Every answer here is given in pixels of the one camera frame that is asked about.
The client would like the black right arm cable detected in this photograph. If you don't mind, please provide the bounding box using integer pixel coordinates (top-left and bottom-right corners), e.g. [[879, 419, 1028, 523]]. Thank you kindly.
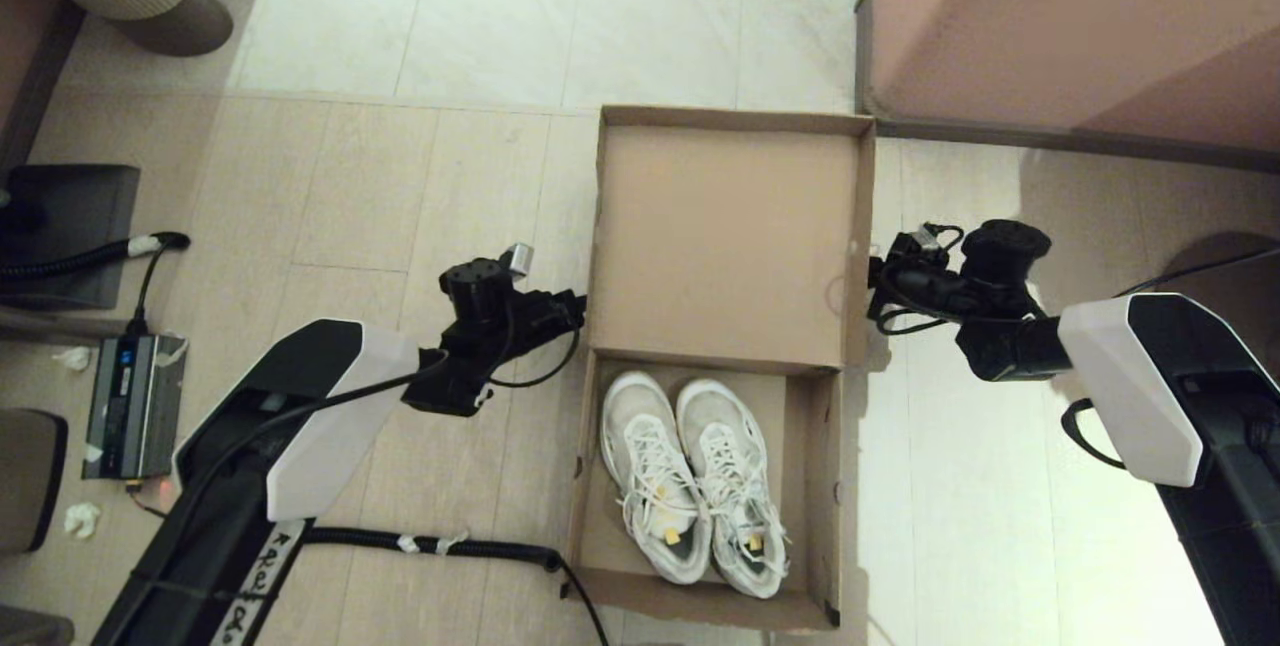
[[875, 221, 1280, 472]]

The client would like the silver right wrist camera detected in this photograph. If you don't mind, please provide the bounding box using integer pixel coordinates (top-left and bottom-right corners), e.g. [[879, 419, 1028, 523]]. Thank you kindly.
[[888, 226, 949, 269]]

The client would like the brown round bin base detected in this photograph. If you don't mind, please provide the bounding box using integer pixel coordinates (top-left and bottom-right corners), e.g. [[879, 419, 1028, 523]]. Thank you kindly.
[[120, 0, 236, 59]]

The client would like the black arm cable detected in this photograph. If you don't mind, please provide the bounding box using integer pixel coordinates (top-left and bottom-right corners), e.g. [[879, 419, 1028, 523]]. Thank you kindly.
[[150, 321, 583, 567], [875, 221, 1280, 472]]

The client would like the brown cardboard shoe box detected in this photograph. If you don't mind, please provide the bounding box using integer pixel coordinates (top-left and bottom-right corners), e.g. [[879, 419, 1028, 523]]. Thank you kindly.
[[563, 106, 878, 633]]

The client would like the black corrugated cable white-taped end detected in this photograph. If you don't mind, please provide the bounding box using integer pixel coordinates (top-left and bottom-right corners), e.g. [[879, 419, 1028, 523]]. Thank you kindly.
[[0, 232, 193, 339]]

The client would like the white mesh sneaker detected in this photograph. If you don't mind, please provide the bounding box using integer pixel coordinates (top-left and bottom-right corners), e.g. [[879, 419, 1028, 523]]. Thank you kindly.
[[600, 371, 713, 585], [677, 379, 791, 599]]

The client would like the dark rounded stool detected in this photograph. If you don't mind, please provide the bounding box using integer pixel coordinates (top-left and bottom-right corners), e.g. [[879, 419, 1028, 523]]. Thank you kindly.
[[0, 411, 69, 557]]

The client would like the black corrugated cable double taped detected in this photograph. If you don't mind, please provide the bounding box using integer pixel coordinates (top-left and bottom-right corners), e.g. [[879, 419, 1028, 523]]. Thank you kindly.
[[130, 491, 611, 646]]

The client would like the silver black power supply box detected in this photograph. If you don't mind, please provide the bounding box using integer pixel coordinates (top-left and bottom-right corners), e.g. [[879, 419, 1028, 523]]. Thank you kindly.
[[83, 334, 191, 483]]

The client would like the brown round pedestal base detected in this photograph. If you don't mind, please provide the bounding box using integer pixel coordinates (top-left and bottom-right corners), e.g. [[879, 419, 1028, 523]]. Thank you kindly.
[[1160, 232, 1280, 367]]

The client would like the dark rounded furniture foot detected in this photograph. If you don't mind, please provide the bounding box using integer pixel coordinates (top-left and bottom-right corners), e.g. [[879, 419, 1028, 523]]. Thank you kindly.
[[0, 606, 76, 646]]

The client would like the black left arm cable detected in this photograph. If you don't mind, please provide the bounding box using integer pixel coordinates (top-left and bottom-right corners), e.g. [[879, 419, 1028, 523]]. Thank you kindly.
[[150, 321, 583, 567]]

